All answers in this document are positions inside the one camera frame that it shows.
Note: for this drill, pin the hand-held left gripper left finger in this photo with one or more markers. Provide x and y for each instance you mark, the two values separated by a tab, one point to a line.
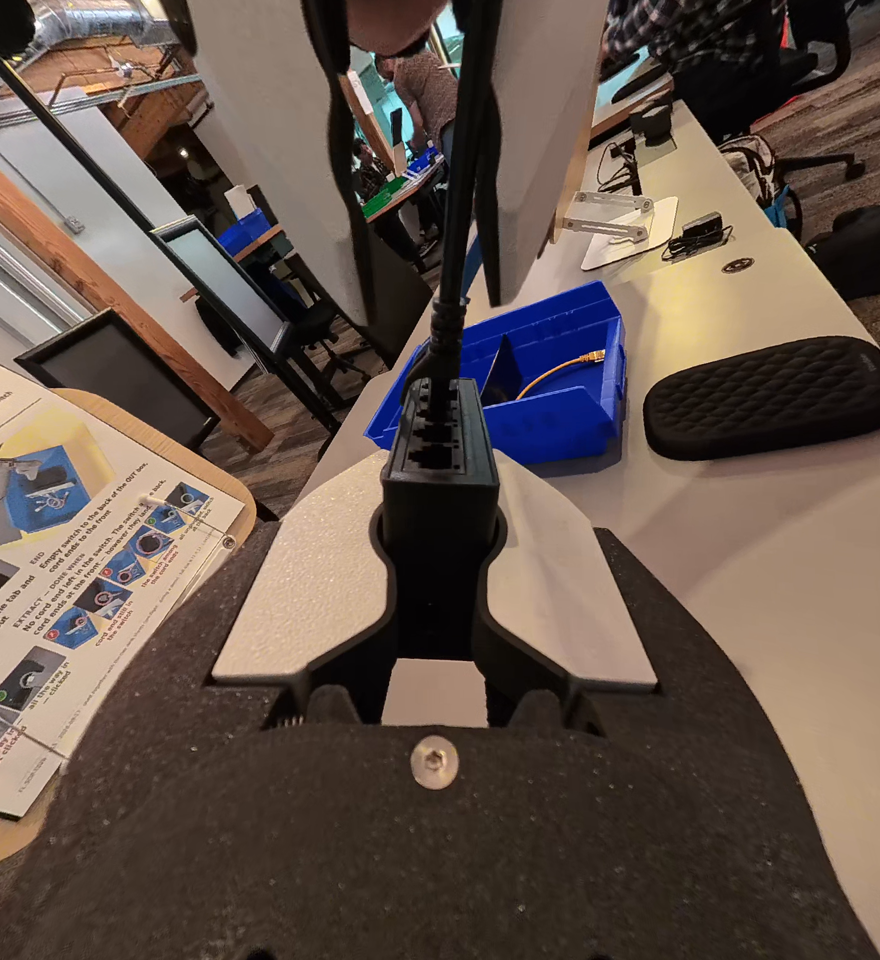
297	600

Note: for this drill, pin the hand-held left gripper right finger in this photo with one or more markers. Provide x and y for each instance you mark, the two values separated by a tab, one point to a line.
583	600

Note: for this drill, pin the black bag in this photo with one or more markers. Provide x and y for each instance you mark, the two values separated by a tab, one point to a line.
860	248

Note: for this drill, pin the black network switch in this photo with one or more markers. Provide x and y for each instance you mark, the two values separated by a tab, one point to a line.
440	510

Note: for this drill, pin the silver ventilation duct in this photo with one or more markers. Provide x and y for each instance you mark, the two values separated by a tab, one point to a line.
87	23

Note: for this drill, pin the person's right hand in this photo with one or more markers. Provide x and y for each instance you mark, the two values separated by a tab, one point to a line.
395	23

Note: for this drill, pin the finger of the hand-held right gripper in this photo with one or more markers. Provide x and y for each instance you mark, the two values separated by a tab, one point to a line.
553	105
260	120

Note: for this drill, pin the printed instruction poster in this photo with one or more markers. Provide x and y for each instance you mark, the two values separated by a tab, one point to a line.
50	630

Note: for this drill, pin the small black clip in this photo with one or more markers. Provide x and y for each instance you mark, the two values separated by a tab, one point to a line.
698	233

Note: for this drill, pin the blue plastic bin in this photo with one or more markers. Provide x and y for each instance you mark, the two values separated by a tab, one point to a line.
245	233
560	420

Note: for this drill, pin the black textured pad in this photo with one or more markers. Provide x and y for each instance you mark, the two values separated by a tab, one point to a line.
778	398

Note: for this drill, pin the wooden pillar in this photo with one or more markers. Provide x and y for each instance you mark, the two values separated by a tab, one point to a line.
110	285

